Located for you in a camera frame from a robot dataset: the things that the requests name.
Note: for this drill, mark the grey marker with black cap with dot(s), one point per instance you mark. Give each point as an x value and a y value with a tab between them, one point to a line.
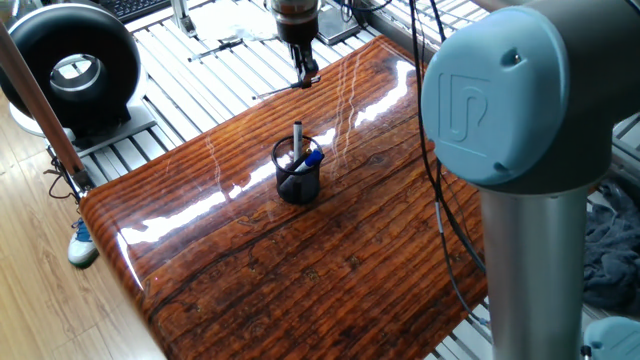
298	140

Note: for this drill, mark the white pen with blue cap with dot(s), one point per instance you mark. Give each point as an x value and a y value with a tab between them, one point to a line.
314	158

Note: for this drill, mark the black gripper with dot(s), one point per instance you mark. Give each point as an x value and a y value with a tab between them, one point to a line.
297	31

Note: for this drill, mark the wood grain table board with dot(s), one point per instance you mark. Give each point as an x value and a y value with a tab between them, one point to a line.
300	275

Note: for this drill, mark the aluminium frame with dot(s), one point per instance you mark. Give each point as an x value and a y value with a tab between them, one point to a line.
182	20

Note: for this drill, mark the black keyboard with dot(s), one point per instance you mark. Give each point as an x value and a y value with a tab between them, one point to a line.
130	7

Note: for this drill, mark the black rod tool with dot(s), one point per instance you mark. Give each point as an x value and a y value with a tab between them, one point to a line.
215	50

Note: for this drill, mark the silver black ballpoint pen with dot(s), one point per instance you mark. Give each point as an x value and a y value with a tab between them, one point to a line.
280	91

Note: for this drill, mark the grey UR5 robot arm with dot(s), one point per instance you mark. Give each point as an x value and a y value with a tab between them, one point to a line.
500	100

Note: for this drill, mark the brown post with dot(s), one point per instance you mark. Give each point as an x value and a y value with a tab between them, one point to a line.
35	100

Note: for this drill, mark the white sneaker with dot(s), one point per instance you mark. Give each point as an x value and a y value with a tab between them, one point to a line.
82	250

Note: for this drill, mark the clear plastic sheet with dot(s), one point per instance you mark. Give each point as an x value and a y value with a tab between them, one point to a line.
235	20

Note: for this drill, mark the grey flat device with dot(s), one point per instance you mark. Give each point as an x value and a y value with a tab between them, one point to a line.
340	25

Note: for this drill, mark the grey crumpled cloth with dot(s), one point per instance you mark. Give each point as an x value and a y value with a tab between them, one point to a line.
610	250

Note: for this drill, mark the black mesh pen holder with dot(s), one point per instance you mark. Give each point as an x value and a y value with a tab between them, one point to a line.
297	190

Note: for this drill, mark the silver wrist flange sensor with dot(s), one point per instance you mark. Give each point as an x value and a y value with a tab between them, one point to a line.
292	10

